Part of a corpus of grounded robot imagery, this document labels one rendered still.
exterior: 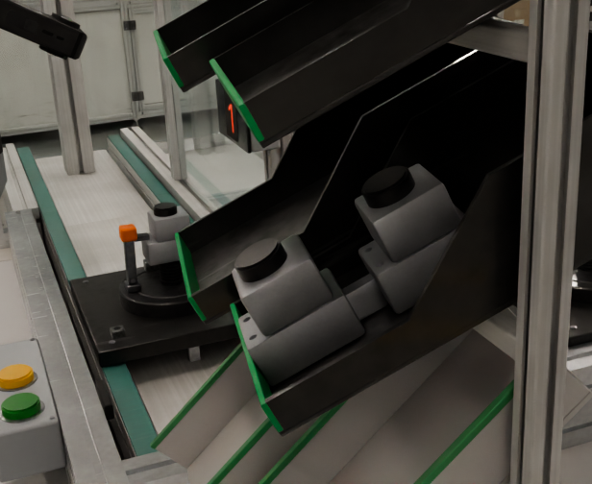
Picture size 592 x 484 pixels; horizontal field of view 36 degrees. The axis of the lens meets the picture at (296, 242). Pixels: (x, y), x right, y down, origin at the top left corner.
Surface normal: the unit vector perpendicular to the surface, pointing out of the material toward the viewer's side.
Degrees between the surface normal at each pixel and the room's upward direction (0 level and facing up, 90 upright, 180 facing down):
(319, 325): 90
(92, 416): 0
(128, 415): 0
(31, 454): 90
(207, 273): 25
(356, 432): 90
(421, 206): 90
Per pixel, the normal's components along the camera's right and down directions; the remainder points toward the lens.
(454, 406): -0.73, -0.58
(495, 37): -0.93, 0.18
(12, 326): -0.05, -0.93
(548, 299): 0.36, 0.32
